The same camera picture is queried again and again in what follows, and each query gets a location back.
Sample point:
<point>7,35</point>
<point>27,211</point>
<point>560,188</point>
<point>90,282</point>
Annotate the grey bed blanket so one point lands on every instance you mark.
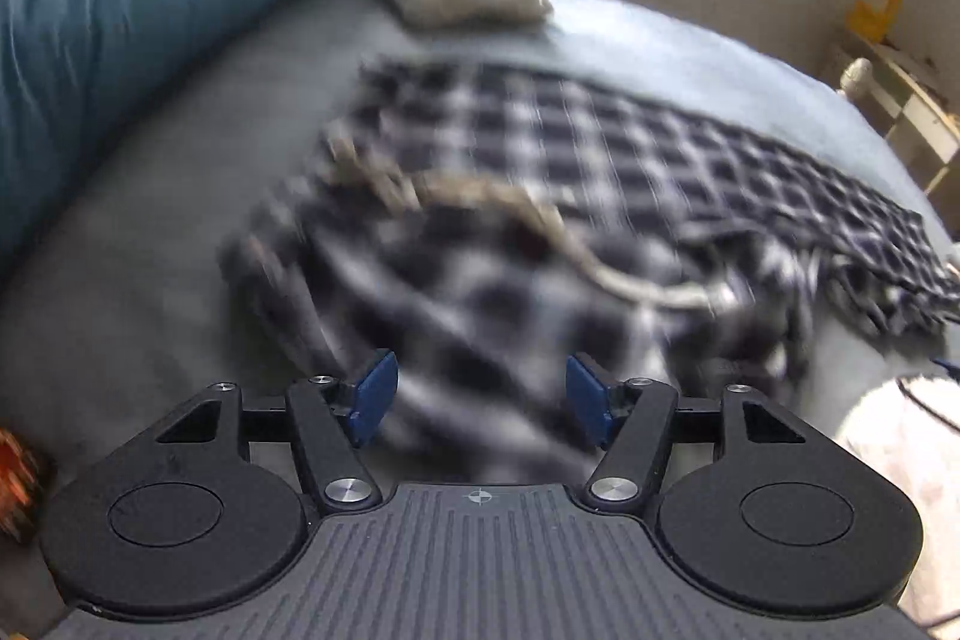
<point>120,311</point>

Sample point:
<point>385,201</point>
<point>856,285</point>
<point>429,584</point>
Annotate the white pinecone ornament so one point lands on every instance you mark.
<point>857,80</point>

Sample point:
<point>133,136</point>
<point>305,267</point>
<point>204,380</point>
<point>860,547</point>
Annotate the yellow box on desk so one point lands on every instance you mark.
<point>873,19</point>

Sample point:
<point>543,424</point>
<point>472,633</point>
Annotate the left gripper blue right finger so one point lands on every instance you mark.
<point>593,396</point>

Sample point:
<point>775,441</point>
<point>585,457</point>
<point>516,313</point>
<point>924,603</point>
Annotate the black white plaid pants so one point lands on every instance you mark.
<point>484,222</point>

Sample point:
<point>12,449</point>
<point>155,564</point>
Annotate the wooden bed frame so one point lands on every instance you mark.
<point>25,477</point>

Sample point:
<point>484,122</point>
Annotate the light wooden desk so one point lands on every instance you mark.
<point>922,134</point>

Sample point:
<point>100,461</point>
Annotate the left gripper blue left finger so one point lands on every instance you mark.
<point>370,394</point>

